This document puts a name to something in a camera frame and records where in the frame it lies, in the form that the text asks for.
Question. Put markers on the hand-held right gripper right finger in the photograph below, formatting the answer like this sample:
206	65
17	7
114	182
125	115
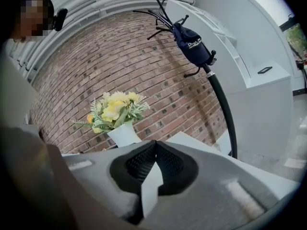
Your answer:
216	176

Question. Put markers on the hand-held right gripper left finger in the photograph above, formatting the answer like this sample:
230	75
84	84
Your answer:
96	176

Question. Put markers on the yellow flowers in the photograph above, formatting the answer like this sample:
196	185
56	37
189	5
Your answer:
117	111

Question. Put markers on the black coat rack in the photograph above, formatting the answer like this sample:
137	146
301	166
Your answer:
221	99

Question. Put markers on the white shelf cabinet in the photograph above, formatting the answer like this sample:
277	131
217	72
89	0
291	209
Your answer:
259	109

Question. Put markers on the navy blue cap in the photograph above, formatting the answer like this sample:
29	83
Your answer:
193	49

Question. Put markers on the dark framed window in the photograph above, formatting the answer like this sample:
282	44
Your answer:
296	39

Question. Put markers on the person's head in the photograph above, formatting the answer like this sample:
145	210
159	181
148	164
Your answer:
31	18

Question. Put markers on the bundle of white pipes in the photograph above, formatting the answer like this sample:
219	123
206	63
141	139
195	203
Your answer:
79	6

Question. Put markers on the small black picture frame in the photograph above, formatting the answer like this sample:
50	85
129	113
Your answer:
264	70

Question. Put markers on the black head-worn camera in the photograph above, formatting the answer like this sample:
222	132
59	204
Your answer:
60	19

